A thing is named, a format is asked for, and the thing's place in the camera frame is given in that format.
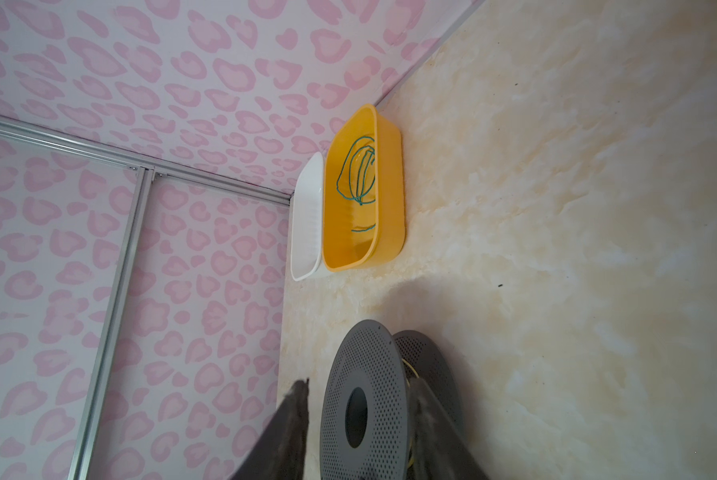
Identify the white plastic tray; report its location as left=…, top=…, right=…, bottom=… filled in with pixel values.
left=290, top=152, right=324, bottom=281

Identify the dark grey cable spool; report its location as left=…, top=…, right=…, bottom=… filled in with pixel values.
left=320, top=319, right=466, bottom=479

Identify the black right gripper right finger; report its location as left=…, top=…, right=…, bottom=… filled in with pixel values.
left=408, top=378, right=489, bottom=480

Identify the yellow plastic tray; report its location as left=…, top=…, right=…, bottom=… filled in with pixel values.
left=322, top=104, right=406, bottom=272

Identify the aluminium diagonal frame bar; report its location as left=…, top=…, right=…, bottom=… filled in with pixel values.
left=68, top=167, right=154, bottom=480

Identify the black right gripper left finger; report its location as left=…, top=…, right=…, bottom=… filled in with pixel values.
left=232, top=379, right=310, bottom=480

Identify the green cable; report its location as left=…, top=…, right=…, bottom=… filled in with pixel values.
left=335, top=135, right=379, bottom=233

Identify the aluminium frame post left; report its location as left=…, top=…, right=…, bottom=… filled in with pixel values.
left=0, top=116, right=292, bottom=207

